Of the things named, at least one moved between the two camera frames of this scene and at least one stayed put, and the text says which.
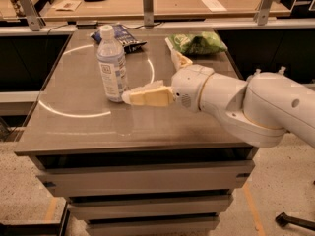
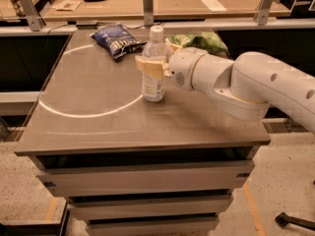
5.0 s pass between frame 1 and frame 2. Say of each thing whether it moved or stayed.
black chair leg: stayed
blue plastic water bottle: moved
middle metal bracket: stayed
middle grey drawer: stayed
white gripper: moved
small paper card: stayed
